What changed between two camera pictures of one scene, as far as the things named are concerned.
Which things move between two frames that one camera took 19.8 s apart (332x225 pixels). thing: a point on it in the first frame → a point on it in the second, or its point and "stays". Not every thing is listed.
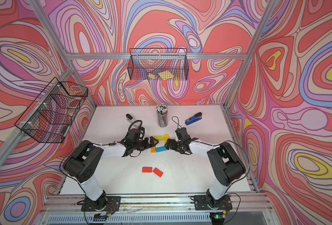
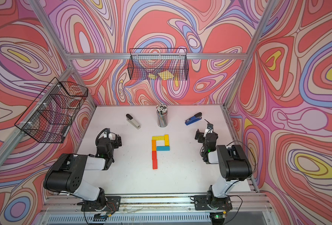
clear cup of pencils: x=162 y=115 stays
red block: x=158 y=172 → x=154 y=156
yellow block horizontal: x=160 y=138 stays
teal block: x=160 y=149 stays
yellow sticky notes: x=164 y=75 stays
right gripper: x=172 y=147 → x=200 y=135
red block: x=147 y=169 → x=154 y=162
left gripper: x=151 y=142 → x=115 y=142
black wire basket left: x=49 y=119 stays
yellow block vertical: x=166 y=137 stays
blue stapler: x=196 y=117 stays
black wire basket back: x=158 y=64 stays
